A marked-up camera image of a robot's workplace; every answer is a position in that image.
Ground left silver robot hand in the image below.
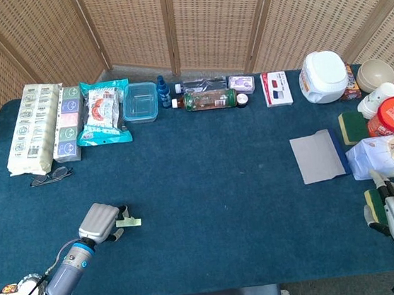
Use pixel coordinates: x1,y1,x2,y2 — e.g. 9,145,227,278
75,199,134,246

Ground green sticky notes pad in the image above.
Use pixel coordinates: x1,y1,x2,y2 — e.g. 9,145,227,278
115,214,144,230

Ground green yellow sponge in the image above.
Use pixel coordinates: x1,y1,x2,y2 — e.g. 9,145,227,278
364,186,391,225
337,109,371,147

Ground white blue plastic bag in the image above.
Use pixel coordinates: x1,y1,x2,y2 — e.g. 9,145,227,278
344,134,394,184

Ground teal snack bag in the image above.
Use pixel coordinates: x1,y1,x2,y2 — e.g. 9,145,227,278
69,76,137,149

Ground pastel tissue packs bundle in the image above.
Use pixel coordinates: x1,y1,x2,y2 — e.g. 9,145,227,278
45,84,91,164

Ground clear wrapped snack pack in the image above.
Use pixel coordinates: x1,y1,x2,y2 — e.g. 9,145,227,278
79,85,128,135

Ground cream plastic wrapped pack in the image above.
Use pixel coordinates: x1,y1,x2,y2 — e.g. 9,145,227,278
0,80,73,179

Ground blue carpet table cover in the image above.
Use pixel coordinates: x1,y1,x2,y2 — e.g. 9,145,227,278
0,55,394,295

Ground clear plastic food container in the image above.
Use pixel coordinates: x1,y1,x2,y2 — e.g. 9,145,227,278
119,80,162,126

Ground blue spray bottle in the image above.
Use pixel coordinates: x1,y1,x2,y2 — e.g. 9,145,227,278
156,74,173,110

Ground orange carton box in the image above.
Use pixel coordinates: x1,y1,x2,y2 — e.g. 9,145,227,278
337,62,363,103

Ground beige bowl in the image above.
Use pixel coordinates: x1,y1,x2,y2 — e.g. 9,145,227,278
354,56,394,95

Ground green tea bottle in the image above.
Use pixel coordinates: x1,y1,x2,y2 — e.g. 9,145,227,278
170,87,239,115

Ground white detergent jug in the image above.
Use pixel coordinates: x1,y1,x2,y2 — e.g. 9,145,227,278
295,48,352,107

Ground white box red blue print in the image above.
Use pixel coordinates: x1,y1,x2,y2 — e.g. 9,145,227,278
259,69,294,109

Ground small black jar white lid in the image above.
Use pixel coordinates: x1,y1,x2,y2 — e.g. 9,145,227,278
235,93,250,109

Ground purple wipes box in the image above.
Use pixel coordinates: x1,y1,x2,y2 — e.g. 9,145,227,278
226,73,257,97

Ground wicker folding screen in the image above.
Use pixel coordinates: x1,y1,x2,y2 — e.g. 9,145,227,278
0,0,394,256

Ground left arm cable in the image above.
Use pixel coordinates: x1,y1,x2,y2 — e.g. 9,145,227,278
4,240,85,295

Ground black frame eyeglasses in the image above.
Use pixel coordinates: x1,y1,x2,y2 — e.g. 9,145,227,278
28,165,76,188

